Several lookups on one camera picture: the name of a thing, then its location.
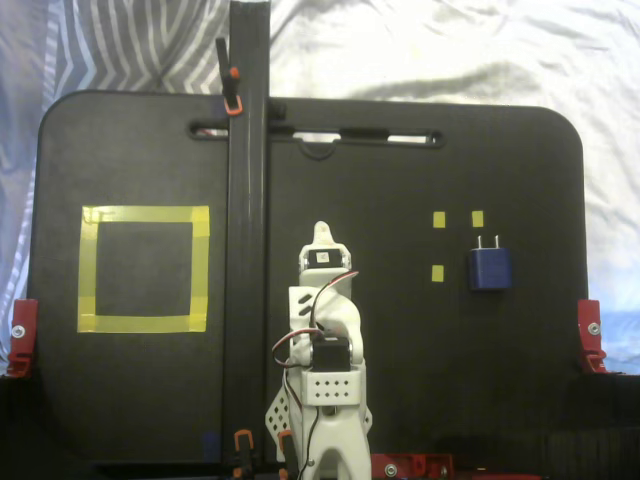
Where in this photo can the white wrinkled bed sheet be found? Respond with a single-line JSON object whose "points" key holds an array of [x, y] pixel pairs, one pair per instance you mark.
{"points": [[450, 50]]}

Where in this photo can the blue tape piece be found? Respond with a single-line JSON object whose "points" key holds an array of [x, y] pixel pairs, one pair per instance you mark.
{"points": [[211, 445]]}

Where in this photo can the small orange black clamp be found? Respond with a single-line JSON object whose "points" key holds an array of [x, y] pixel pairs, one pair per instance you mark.
{"points": [[286, 442], [243, 442]]}

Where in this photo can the white fixed gripper finger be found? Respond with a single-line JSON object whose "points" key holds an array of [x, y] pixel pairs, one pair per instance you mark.
{"points": [[330, 237]]}

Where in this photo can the red screw clamp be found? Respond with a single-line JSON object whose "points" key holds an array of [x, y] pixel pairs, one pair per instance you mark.
{"points": [[415, 465]]}

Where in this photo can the small yellow tape marker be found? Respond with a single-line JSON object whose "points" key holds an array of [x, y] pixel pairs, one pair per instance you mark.
{"points": [[477, 218], [439, 220], [438, 273]]}

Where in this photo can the blue white charger plug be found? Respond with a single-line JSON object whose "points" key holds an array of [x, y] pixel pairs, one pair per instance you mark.
{"points": [[490, 267]]}

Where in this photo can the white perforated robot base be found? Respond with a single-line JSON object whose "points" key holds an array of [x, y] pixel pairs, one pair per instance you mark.
{"points": [[280, 410]]}

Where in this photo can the black backdrop sheet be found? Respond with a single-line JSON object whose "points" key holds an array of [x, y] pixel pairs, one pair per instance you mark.
{"points": [[600, 430]]}

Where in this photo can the large black orange bar clamp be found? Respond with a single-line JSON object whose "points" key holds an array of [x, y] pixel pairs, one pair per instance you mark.
{"points": [[227, 85]]}

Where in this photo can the grey striped blanket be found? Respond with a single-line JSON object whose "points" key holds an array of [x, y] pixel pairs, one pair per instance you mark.
{"points": [[125, 45]]}

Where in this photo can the white moving gripper finger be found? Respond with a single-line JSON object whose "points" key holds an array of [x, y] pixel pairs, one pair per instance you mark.
{"points": [[319, 239]]}

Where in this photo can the red corner clamp bracket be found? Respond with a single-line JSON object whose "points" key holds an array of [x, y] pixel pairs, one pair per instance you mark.
{"points": [[22, 325], [590, 330]]}

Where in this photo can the white gripper body with motor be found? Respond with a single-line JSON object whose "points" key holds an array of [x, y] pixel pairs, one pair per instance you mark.
{"points": [[324, 278]]}

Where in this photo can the flat black divider bar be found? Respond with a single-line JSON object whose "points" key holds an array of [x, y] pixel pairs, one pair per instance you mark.
{"points": [[247, 200]]}

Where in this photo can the yellow tape square outline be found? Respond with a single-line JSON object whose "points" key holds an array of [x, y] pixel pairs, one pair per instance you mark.
{"points": [[145, 324]]}

